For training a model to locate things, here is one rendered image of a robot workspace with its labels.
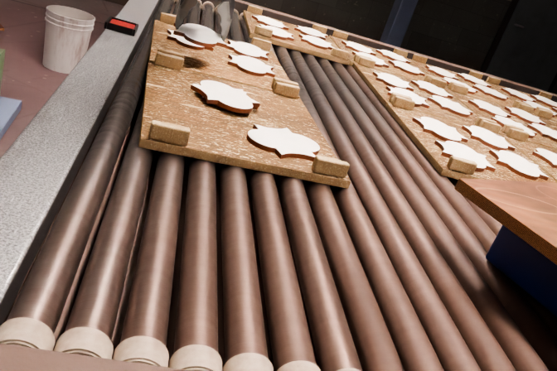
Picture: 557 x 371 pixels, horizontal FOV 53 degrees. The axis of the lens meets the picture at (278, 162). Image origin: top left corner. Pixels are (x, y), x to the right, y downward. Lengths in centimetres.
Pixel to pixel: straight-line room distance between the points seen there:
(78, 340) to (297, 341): 21
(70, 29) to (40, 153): 303
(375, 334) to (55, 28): 341
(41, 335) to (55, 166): 31
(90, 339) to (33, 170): 31
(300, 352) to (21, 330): 25
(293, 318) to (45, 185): 34
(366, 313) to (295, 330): 11
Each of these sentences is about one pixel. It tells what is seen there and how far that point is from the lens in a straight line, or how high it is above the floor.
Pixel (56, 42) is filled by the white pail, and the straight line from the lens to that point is 387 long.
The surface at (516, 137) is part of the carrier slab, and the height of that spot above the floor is 94.
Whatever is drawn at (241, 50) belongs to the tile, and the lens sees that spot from 153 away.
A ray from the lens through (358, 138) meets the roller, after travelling 123.
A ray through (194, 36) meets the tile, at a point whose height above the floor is 100.
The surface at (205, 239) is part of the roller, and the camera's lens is 68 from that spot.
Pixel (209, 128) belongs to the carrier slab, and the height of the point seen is 94.
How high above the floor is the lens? 128
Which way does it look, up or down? 22 degrees down
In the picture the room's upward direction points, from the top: 19 degrees clockwise
